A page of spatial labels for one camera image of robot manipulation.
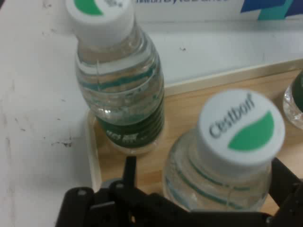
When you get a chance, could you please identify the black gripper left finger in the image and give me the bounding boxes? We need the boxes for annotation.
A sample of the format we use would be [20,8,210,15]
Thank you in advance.
[55,156,190,227]

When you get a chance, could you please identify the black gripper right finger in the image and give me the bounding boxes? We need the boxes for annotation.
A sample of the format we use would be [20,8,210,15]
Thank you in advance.
[267,157,303,227]

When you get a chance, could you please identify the water bottle green label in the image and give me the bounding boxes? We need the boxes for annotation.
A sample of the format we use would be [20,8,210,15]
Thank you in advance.
[65,0,166,154]
[283,70,303,130]
[162,89,286,212]

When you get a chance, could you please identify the wooden tray cream rim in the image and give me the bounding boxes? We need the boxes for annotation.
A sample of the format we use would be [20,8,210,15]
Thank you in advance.
[85,60,303,215]

